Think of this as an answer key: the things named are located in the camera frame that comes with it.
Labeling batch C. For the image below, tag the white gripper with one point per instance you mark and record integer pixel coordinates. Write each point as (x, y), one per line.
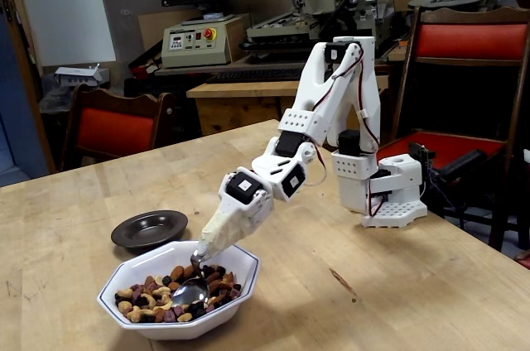
(248, 211)

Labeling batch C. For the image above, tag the bent metal spoon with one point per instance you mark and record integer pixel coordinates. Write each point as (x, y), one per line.
(190, 295)

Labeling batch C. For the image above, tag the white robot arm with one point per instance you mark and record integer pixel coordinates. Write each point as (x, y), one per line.
(366, 78)

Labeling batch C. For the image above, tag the dark brown plate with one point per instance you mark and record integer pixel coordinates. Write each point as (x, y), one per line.
(145, 227)

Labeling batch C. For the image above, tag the white octagonal bowl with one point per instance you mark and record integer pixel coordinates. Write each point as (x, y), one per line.
(186, 326)

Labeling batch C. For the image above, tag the mixed nuts and dried fruit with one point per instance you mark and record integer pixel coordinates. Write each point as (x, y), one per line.
(145, 301)

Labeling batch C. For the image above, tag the wooden workbench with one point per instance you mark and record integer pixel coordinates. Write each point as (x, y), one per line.
(248, 89)

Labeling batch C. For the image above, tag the small wooden red-cushioned chair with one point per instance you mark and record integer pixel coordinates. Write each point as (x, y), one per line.
(116, 131)

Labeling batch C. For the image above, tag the black keyboard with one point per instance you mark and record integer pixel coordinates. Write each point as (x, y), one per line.
(256, 75)

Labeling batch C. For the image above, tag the black and red case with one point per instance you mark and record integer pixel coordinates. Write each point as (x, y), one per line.
(143, 67)

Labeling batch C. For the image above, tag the beige control box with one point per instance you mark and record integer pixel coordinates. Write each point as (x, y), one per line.
(194, 49)

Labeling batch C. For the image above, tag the small white device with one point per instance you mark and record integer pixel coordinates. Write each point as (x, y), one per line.
(78, 74)

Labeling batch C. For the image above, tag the black circuit board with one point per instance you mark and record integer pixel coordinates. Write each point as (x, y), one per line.
(420, 152)

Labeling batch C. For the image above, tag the leaning grey board panel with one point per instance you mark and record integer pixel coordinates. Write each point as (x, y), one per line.
(124, 36)

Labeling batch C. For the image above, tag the red object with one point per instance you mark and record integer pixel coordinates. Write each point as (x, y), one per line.
(525, 261)

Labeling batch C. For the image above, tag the large wooden red-cushioned chair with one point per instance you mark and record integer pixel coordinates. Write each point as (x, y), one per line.
(472, 40)

